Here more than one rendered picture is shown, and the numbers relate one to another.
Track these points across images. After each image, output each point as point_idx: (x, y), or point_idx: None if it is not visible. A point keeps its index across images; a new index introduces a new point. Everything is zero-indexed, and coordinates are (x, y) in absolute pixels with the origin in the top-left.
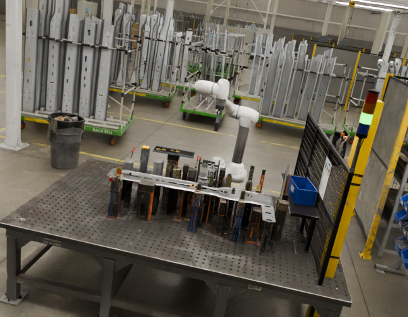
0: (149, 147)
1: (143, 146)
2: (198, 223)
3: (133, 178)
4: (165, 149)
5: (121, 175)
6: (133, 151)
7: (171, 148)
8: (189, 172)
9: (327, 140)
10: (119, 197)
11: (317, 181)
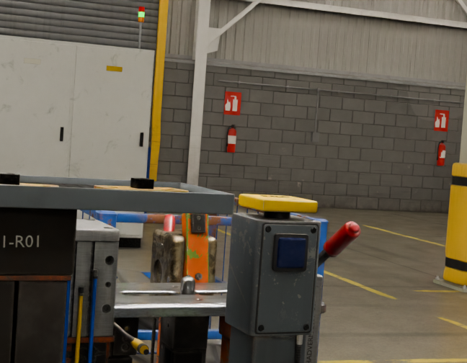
0: (256, 205)
1: (287, 196)
2: None
3: (146, 285)
4: (109, 187)
5: (164, 232)
6: (327, 240)
7: (70, 194)
8: None
9: None
10: (156, 354)
11: None
